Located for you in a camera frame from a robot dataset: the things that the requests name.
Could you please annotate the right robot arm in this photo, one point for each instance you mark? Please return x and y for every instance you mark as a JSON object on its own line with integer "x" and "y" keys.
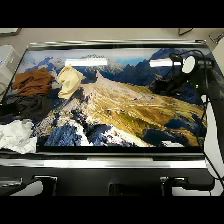
{"x": 213, "y": 133}

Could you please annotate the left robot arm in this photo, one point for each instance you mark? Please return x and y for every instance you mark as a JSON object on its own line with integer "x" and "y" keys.
{"x": 47, "y": 184}

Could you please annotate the cream garment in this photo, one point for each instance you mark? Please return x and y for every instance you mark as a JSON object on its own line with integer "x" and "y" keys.
{"x": 69, "y": 81}

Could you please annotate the black garment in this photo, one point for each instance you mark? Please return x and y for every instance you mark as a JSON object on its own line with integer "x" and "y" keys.
{"x": 29, "y": 106}

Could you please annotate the brown garment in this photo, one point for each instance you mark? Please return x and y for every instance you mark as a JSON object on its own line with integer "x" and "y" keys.
{"x": 33, "y": 81}

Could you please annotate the white garment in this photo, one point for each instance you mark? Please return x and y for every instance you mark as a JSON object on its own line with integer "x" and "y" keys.
{"x": 16, "y": 136}

